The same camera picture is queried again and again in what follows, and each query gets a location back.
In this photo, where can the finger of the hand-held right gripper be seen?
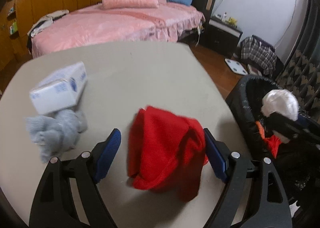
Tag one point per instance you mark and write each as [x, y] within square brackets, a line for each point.
[306, 121]
[287, 125]

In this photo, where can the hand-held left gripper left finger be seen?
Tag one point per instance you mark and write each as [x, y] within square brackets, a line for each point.
[108, 153]

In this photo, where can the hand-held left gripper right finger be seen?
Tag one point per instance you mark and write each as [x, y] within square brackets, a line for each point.
[215, 155]

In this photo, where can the red plastic bag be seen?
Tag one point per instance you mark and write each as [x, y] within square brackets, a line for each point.
[272, 143]

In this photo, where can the white plastic bag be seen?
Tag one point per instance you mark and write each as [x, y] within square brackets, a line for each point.
[280, 103]

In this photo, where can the black trash bin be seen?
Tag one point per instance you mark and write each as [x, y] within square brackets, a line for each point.
[242, 103]

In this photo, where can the red cloth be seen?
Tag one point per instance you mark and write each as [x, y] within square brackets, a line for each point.
[165, 148]

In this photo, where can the patterned dark cloth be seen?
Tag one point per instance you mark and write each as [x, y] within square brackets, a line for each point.
[300, 73]

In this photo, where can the grey cloth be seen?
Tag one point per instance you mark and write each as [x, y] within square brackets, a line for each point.
[60, 130]

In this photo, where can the plaid bag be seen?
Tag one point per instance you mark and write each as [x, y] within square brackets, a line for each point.
[260, 54]

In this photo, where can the white bathroom scale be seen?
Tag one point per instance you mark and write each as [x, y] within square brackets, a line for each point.
[235, 66]

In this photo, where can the white cardboard box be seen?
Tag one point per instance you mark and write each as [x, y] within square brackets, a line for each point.
[55, 93]

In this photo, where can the dark curtain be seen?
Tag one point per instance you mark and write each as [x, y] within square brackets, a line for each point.
[310, 18]

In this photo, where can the black nightstand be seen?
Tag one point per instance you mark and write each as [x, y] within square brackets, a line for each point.
[222, 35]

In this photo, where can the yellow flowers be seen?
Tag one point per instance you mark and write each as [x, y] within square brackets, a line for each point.
[232, 20]

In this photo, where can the bed with pink bedspread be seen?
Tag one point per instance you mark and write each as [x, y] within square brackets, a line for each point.
[112, 25]

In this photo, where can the pile of clothes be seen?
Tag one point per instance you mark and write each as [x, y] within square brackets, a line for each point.
[42, 23]

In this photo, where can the pink pillow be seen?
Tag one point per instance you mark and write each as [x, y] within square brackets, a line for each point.
[130, 1]

